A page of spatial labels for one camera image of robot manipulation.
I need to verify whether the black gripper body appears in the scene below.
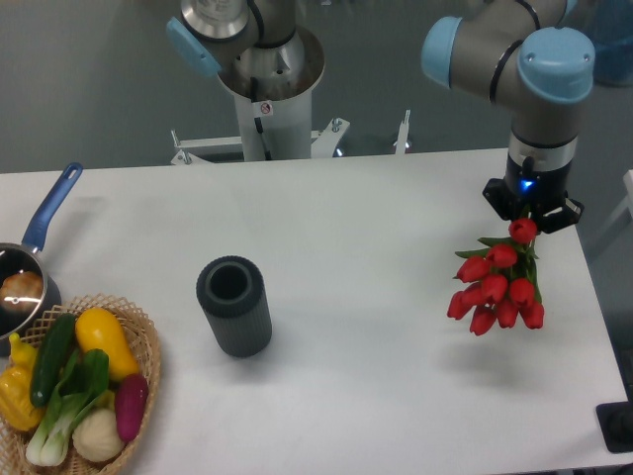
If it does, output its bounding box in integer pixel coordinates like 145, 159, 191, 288
504, 133, 578, 216

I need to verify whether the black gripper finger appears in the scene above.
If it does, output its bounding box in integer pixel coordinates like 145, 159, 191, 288
537, 198, 584, 234
483, 178, 517, 221

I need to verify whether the red tulip bouquet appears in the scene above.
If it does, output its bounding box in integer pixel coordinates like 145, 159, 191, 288
446, 208, 545, 336

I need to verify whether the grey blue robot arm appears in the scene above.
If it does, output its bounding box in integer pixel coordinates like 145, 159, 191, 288
420, 1, 595, 234

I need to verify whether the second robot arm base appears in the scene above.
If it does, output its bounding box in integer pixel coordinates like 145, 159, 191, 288
166, 1, 296, 77

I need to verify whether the blue water bottle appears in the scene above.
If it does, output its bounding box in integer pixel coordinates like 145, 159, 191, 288
588, 0, 632, 87

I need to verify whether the black device at edge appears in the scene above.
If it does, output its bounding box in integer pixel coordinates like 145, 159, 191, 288
595, 402, 632, 453

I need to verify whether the dark grey ribbed vase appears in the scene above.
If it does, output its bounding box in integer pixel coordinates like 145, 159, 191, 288
196, 255, 272, 358

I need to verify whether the purple eggplant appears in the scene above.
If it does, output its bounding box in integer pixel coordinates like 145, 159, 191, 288
115, 374, 148, 442

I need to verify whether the yellow squash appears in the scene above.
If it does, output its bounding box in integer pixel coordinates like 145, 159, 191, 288
75, 308, 140, 382

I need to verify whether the green bok choy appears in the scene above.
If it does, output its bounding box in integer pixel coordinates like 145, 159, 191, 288
26, 348, 110, 467

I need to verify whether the white cauliflower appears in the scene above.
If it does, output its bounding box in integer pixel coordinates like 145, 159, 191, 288
72, 408, 126, 463

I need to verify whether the green cucumber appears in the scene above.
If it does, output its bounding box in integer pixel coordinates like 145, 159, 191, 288
30, 313, 75, 408

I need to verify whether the brown bread in pan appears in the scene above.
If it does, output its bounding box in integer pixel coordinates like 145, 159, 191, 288
1, 271, 44, 314

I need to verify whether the yellow bell pepper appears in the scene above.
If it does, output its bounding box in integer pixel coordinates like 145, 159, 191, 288
1, 332, 45, 431

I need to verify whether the woven wicker basket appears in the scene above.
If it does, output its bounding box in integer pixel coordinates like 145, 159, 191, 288
1, 294, 161, 474

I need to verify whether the white frame at right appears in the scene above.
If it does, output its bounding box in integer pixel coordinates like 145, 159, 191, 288
588, 168, 633, 258

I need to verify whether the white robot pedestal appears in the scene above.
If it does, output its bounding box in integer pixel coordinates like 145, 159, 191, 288
166, 18, 350, 165

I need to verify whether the blue handled saucepan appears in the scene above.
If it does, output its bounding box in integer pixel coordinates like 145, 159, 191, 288
1, 162, 83, 357

